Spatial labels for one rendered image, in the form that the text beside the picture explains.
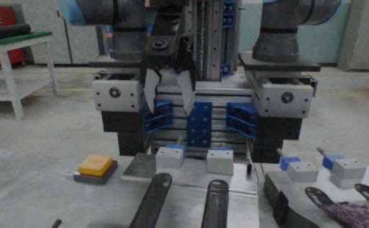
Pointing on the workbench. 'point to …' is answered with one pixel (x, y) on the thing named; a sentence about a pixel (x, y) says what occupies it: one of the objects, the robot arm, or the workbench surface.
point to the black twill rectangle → (280, 208)
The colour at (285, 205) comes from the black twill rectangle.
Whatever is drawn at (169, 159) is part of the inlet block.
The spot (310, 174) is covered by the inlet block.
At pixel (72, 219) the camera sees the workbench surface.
